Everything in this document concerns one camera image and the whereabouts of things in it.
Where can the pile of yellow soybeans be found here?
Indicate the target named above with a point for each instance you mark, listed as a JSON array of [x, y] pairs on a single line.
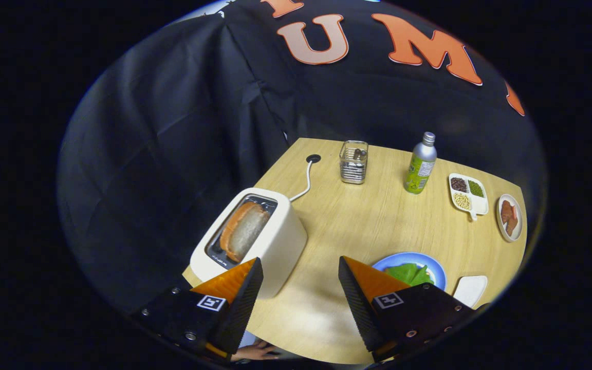
[[462, 201]]

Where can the pile of green beans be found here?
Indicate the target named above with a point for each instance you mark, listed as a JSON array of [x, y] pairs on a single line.
[[476, 188]]

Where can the white toaster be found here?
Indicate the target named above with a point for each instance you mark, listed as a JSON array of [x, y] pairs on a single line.
[[285, 241]]

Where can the white divided dish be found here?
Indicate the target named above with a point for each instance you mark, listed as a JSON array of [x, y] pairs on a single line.
[[480, 205]]

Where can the toasted bread slice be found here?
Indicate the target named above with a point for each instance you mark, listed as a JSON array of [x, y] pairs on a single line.
[[244, 231]]

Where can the white oval plate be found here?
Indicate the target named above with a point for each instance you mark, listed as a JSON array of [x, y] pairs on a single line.
[[520, 226]]

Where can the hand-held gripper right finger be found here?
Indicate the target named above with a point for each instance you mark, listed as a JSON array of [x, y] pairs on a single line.
[[357, 308]]

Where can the white square plate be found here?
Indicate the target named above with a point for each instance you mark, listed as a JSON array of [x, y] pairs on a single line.
[[470, 290]]

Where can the green-labelled metal bottle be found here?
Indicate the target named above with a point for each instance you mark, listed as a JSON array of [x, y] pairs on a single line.
[[420, 169]]

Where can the brown meat piece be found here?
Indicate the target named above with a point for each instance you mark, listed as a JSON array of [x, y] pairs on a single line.
[[506, 210], [513, 226]]

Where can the blue round plate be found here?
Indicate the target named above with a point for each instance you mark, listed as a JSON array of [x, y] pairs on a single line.
[[435, 270]]

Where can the green lettuce leaf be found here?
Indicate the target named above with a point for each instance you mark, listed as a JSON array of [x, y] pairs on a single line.
[[406, 273]]

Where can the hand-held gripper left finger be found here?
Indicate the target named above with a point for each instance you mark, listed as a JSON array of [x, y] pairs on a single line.
[[239, 308]]

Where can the pile of red beans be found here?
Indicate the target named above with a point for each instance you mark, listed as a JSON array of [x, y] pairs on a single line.
[[459, 184]]

